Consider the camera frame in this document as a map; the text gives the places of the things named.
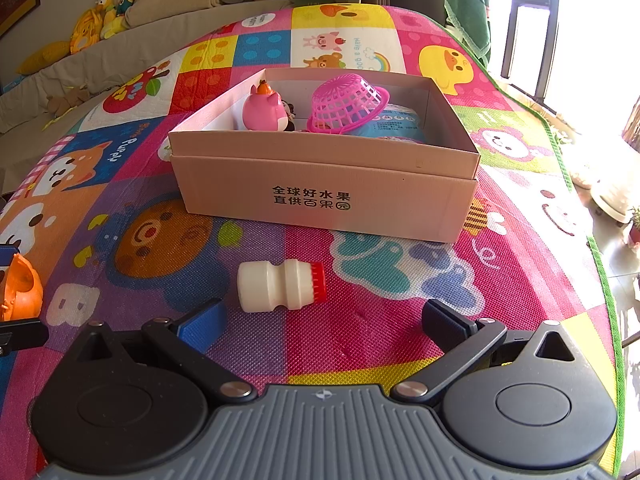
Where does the colourful printed play mat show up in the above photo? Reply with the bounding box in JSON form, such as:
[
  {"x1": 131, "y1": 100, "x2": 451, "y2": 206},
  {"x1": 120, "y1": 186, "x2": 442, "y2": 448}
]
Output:
[{"x1": 0, "y1": 4, "x2": 626, "y2": 480}]

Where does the white planter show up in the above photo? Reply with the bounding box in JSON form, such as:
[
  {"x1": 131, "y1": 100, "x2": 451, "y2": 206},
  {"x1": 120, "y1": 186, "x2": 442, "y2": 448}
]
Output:
[{"x1": 590, "y1": 175, "x2": 640, "y2": 224}]

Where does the yellow cushion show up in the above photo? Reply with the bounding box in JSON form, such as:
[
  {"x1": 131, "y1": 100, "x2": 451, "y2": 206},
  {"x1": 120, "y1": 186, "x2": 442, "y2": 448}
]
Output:
[{"x1": 17, "y1": 40, "x2": 71, "y2": 76}]

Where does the blue wet wipes pack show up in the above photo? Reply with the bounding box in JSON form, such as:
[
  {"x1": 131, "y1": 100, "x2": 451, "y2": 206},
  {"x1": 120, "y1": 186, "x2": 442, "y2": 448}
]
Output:
[{"x1": 345, "y1": 101, "x2": 429, "y2": 145}]

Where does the cardboard box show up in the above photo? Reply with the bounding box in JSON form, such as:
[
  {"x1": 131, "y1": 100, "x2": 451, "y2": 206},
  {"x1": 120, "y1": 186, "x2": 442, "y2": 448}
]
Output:
[{"x1": 167, "y1": 67, "x2": 482, "y2": 245}]

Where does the green towel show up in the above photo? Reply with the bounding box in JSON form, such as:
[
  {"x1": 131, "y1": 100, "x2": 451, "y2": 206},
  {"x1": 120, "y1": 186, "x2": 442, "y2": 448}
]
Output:
[{"x1": 444, "y1": 0, "x2": 494, "y2": 69}]

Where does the yellow duck plush toy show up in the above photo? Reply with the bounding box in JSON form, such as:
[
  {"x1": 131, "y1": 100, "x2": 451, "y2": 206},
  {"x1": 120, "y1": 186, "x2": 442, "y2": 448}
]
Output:
[{"x1": 97, "y1": 0, "x2": 126, "y2": 41}]

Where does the pink pig toy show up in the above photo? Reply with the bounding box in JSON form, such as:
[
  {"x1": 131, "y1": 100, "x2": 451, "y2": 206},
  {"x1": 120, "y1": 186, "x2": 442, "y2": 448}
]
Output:
[{"x1": 235, "y1": 79, "x2": 296, "y2": 132}]

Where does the orange pumpkin toy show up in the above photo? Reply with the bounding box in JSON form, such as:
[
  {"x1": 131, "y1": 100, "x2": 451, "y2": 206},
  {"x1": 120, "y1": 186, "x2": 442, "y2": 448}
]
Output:
[{"x1": 0, "y1": 252, "x2": 45, "y2": 322}]

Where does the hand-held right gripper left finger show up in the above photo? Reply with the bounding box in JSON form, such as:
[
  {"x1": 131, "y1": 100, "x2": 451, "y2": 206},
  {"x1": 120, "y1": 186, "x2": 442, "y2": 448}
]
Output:
[{"x1": 65, "y1": 297, "x2": 256, "y2": 404}]

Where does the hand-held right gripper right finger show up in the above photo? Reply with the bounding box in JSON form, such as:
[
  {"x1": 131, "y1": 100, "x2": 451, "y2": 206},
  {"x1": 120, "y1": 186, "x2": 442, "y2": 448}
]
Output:
[{"x1": 390, "y1": 299, "x2": 577, "y2": 404}]

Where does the brown plush toy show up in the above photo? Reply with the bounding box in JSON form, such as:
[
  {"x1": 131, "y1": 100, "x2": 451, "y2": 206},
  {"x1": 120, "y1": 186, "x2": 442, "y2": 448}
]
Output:
[{"x1": 46, "y1": 87, "x2": 91, "y2": 116}]

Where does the window frame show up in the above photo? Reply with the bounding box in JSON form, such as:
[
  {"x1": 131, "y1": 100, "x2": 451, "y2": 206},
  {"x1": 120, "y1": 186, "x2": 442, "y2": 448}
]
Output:
[{"x1": 502, "y1": 0, "x2": 562, "y2": 106}]

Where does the beige sofa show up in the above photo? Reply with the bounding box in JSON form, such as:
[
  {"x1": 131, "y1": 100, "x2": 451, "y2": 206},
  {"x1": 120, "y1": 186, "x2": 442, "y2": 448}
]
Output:
[{"x1": 0, "y1": 0, "x2": 296, "y2": 133}]

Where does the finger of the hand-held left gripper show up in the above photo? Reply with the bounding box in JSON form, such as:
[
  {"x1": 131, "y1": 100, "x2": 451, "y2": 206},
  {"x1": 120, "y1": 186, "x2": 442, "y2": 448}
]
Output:
[
  {"x1": 0, "y1": 317, "x2": 50, "y2": 359},
  {"x1": 0, "y1": 241, "x2": 22, "y2": 286}
]

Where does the white yogurt bottle red cap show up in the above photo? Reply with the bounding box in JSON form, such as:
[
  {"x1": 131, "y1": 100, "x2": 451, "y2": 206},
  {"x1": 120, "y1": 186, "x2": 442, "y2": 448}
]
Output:
[{"x1": 236, "y1": 260, "x2": 327, "y2": 314}]

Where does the pink plastic basket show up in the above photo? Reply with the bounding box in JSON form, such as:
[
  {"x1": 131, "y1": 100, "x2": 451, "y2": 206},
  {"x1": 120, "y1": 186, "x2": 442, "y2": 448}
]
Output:
[{"x1": 306, "y1": 74, "x2": 391, "y2": 136}]

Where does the orange yellow plush toy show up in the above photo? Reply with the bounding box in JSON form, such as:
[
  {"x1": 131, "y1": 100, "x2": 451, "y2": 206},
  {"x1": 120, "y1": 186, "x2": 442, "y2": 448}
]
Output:
[{"x1": 69, "y1": 9, "x2": 109, "y2": 55}]

